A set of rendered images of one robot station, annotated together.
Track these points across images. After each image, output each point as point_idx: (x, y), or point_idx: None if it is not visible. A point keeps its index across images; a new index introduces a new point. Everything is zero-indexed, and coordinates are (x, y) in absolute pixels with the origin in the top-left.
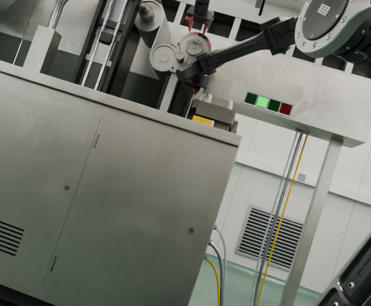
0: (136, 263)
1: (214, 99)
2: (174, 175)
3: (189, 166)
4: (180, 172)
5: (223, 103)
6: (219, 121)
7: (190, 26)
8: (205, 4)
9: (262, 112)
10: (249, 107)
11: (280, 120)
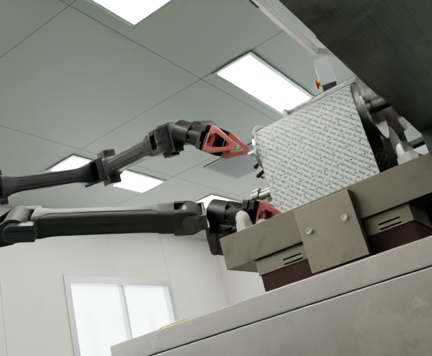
0: None
1: None
2: None
3: None
4: None
5: None
6: (253, 267)
7: (242, 147)
8: (187, 141)
9: (379, 68)
10: (380, 90)
11: (391, 20)
